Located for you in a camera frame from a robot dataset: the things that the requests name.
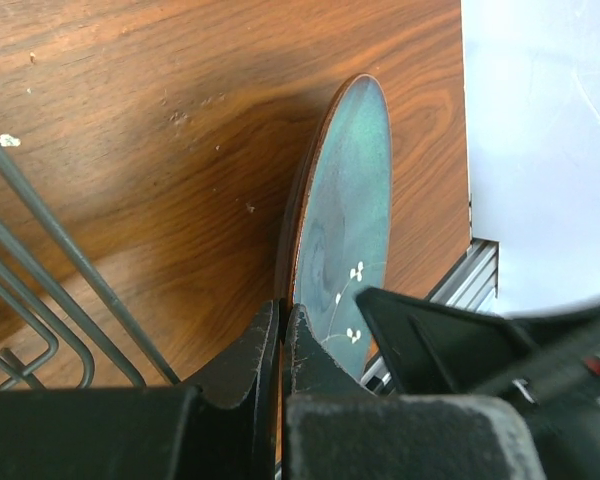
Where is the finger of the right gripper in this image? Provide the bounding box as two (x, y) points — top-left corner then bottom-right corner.
(355, 288), (539, 395)

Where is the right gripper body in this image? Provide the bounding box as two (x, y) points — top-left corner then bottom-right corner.
(489, 303), (600, 450)

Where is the black wire dish rack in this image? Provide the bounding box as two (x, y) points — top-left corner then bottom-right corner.
(0, 144), (180, 385)

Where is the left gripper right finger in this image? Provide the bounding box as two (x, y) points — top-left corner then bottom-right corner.
(282, 305), (545, 479)

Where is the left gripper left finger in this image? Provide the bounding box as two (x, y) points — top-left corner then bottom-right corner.
(0, 300), (279, 479)

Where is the dark blue plate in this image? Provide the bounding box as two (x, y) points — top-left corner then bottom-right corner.
(274, 73), (393, 380)

